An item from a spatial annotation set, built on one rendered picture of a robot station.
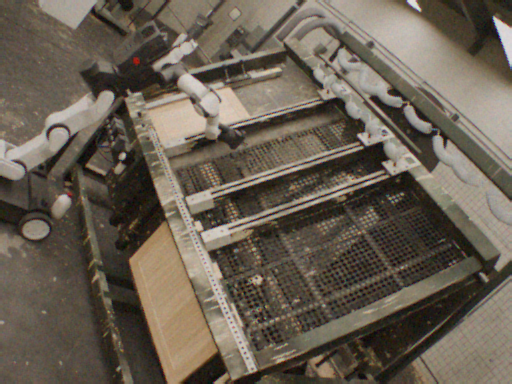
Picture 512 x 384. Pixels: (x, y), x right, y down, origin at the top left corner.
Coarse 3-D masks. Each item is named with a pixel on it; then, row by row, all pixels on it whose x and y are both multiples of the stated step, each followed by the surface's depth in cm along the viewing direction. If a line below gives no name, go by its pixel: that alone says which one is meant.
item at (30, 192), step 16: (0, 176) 261; (32, 176) 282; (0, 192) 252; (16, 192) 263; (32, 192) 272; (48, 192) 284; (0, 208) 252; (16, 208) 256; (32, 208) 262; (48, 208) 269
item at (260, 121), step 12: (324, 84) 288; (324, 96) 291; (288, 108) 291; (300, 108) 290; (312, 108) 293; (324, 108) 297; (240, 120) 284; (252, 120) 284; (264, 120) 285; (276, 120) 289; (288, 120) 292; (204, 132) 278; (168, 144) 273; (180, 144) 272; (192, 144) 276; (204, 144) 279; (168, 156) 275
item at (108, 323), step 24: (72, 168) 337; (96, 168) 354; (144, 168) 317; (120, 192) 326; (144, 192) 304; (120, 216) 309; (144, 216) 287; (96, 240) 289; (120, 240) 295; (144, 240) 289; (96, 288) 263; (144, 312) 265; (120, 336) 242; (264, 336) 261; (120, 360) 229; (216, 360) 220
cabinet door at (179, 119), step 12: (228, 96) 312; (156, 108) 307; (168, 108) 307; (180, 108) 306; (192, 108) 305; (228, 108) 303; (240, 108) 302; (156, 120) 298; (168, 120) 298; (180, 120) 297; (192, 120) 296; (204, 120) 296; (228, 120) 294; (168, 132) 290; (180, 132) 289; (192, 132) 288
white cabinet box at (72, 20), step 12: (48, 0) 564; (60, 0) 572; (72, 0) 579; (84, 0) 587; (96, 0) 595; (48, 12) 575; (60, 12) 583; (72, 12) 591; (84, 12) 599; (72, 24) 602
